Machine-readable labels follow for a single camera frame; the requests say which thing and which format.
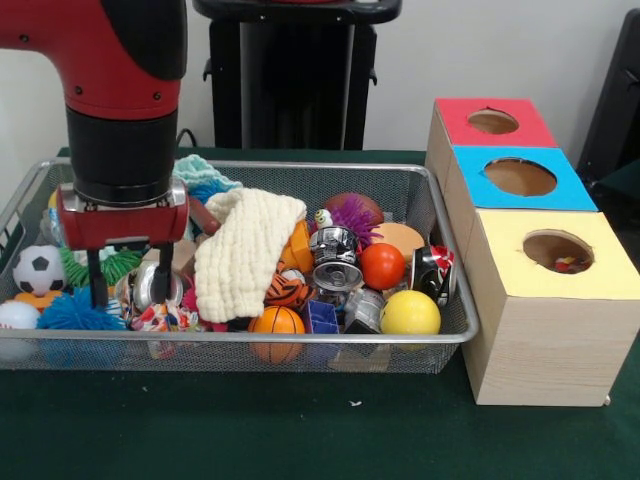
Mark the blue spiky ball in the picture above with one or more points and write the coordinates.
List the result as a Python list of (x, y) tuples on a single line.
[(70, 315)]

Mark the red orange ball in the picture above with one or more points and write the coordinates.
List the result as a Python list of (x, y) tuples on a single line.
[(382, 266)]

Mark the shallow clear mesh bin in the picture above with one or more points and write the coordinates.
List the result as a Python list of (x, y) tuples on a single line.
[(100, 360)]

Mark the orange mini basketball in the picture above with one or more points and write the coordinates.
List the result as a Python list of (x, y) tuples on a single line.
[(277, 320)]

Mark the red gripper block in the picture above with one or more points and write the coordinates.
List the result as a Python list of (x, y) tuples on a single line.
[(125, 225)]

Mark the black upright panel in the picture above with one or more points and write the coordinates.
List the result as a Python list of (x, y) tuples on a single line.
[(617, 100)]

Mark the colourful patterned paper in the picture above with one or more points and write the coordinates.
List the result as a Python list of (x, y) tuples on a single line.
[(160, 317), (567, 264)]

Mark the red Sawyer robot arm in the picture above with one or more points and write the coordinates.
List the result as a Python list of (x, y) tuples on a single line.
[(115, 65)]

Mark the purple spiky ball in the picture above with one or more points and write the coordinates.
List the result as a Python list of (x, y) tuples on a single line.
[(352, 215)]

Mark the white baseball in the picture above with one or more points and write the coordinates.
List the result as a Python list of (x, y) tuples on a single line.
[(17, 316)]

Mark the wooden box with three holes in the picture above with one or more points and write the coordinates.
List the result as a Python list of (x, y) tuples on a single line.
[(550, 350)]

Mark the dark green side table cloth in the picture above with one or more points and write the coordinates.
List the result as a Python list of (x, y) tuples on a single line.
[(625, 182)]

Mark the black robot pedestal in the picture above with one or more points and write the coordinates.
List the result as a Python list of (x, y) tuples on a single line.
[(295, 100)]

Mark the large yellow ball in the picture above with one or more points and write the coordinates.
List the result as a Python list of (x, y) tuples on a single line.
[(410, 312)]

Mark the black and white soccer ball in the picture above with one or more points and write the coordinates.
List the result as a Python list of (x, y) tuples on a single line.
[(39, 270)]

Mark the cream knitted cloth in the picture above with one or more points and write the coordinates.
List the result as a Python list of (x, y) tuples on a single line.
[(240, 260)]

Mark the mint green cloth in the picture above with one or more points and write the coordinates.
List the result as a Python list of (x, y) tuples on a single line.
[(200, 170)]

